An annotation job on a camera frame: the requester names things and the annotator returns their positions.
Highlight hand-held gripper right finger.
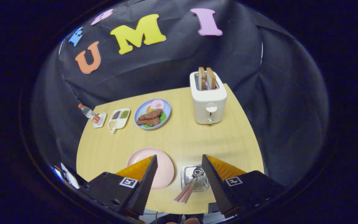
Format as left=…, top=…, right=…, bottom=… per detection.
left=201, top=154, right=285, bottom=218

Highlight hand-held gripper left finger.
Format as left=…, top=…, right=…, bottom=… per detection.
left=80, top=155, right=158, bottom=217

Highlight spoon with checkered handle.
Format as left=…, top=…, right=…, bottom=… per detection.
left=181, top=167, right=204, bottom=205

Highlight fork with checkered handle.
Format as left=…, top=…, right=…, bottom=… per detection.
left=173, top=177, right=195, bottom=203

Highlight pink plate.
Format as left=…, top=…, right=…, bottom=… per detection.
left=126, top=147, right=175, bottom=189

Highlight metal drain basket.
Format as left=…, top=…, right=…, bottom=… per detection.
left=181, top=165, right=210, bottom=192

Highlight brown sausage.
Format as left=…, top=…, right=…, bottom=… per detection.
left=138, top=109, right=163, bottom=121
left=137, top=117, right=160, bottom=126

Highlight white divided condiment tray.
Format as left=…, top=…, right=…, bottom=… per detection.
left=107, top=108, right=131, bottom=133

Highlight white flat card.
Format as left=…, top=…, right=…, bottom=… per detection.
left=60, top=162, right=80, bottom=189

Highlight white square coaster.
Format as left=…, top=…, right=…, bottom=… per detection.
left=93, top=112, right=107, bottom=128

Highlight blue plate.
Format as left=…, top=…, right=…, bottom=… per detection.
left=134, top=99, right=172, bottom=130

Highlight white toaster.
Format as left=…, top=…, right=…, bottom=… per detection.
left=190, top=70, right=227, bottom=125

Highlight blue packet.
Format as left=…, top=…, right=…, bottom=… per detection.
left=52, top=165, right=63, bottom=181

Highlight clear bottle red label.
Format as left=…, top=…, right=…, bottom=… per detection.
left=78, top=103, right=100, bottom=123

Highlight brown toast slice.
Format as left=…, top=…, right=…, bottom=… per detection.
left=206, top=67, right=217, bottom=90
left=198, top=67, right=206, bottom=91

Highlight black backdrop cloth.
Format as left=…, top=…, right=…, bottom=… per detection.
left=31, top=0, right=328, bottom=187

